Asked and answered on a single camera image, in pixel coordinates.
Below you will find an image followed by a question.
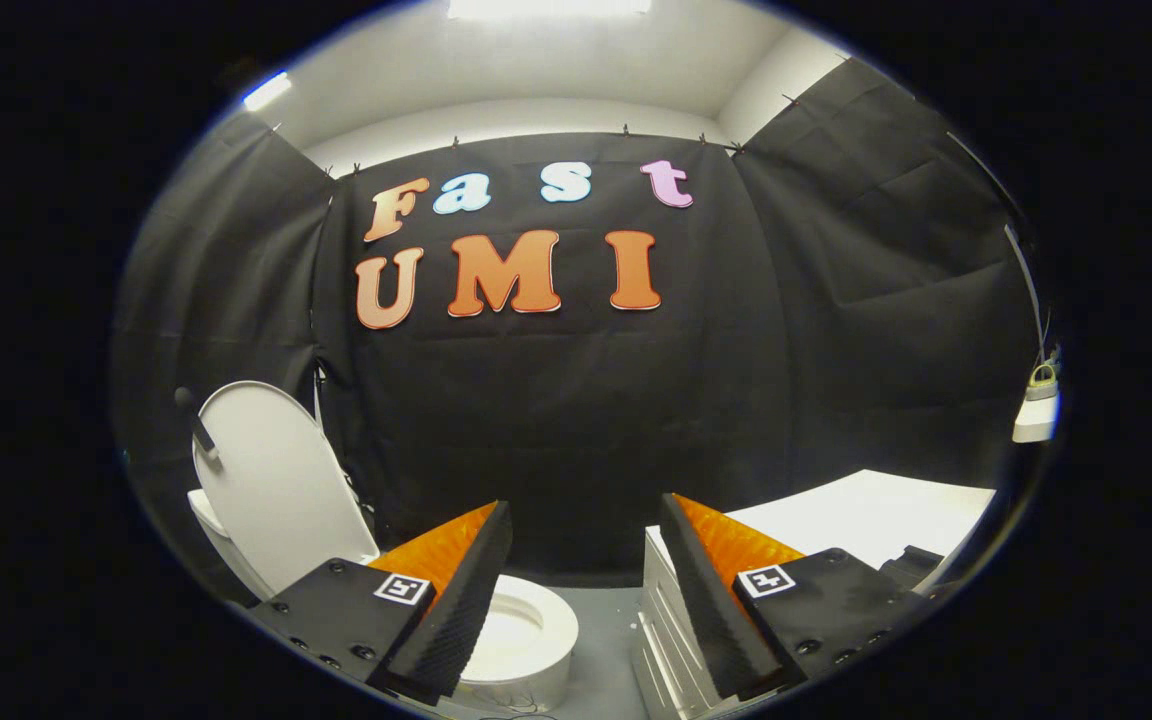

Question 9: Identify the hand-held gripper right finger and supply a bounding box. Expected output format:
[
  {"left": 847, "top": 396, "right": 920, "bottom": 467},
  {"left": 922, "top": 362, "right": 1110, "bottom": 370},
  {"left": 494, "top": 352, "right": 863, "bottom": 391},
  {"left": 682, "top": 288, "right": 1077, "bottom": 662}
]
[{"left": 658, "top": 492, "right": 935, "bottom": 703}]

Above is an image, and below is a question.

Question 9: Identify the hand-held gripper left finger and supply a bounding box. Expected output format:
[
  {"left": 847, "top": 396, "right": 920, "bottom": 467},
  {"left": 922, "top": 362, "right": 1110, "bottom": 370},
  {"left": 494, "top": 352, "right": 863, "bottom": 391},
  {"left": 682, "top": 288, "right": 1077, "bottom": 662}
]
[{"left": 249, "top": 500, "right": 515, "bottom": 707}]

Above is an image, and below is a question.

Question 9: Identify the white toilet lid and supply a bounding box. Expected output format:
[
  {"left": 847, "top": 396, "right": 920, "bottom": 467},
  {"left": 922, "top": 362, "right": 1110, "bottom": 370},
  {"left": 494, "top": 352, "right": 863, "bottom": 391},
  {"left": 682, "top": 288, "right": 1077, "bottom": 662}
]
[{"left": 174, "top": 380, "right": 380, "bottom": 599}]

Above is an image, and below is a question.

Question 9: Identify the white toilet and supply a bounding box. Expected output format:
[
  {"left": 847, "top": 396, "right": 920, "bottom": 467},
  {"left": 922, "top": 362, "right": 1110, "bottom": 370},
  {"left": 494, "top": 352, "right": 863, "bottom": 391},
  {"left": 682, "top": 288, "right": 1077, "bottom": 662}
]
[{"left": 186, "top": 488, "right": 580, "bottom": 713}]

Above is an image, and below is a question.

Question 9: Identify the white toilet seat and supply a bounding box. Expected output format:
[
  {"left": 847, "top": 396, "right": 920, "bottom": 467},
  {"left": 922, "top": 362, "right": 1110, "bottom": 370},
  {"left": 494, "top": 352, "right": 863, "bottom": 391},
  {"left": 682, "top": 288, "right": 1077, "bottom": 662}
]
[{"left": 461, "top": 575, "right": 580, "bottom": 686}]

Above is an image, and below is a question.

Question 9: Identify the white drawer cabinet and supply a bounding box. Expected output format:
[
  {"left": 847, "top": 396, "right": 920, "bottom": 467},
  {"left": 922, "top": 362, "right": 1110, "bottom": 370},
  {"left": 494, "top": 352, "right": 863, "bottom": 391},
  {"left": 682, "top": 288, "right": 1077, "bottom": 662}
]
[{"left": 633, "top": 470, "right": 997, "bottom": 719}]

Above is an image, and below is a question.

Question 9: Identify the black block on cabinet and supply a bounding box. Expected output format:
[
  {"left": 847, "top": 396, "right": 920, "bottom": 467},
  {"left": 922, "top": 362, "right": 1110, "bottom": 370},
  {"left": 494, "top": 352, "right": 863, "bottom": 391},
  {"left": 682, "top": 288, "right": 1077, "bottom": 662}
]
[{"left": 879, "top": 545, "right": 945, "bottom": 593}]

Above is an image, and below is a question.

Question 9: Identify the black backdrop cloth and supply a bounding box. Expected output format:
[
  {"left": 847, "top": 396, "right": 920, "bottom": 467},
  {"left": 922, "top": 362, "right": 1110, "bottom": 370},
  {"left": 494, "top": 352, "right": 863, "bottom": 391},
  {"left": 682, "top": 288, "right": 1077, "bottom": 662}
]
[{"left": 108, "top": 55, "right": 1047, "bottom": 591}]

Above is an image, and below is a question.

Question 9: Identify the small ceiling light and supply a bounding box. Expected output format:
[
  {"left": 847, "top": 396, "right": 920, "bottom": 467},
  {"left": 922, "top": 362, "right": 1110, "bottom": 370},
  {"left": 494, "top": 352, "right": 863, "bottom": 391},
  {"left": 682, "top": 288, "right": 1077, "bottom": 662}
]
[{"left": 242, "top": 72, "right": 293, "bottom": 111}]

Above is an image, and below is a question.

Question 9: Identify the rectangular ceiling light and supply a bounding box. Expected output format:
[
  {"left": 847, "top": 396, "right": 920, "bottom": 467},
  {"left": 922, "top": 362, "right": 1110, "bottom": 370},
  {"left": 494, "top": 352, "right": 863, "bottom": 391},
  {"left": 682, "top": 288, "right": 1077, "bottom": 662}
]
[{"left": 448, "top": 0, "right": 653, "bottom": 21}]

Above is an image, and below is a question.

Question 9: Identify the white wall shelf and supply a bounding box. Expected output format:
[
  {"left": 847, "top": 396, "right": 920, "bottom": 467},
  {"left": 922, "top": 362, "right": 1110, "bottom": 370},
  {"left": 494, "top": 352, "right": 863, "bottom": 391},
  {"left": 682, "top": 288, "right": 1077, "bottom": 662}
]
[{"left": 1012, "top": 393, "right": 1061, "bottom": 444}]

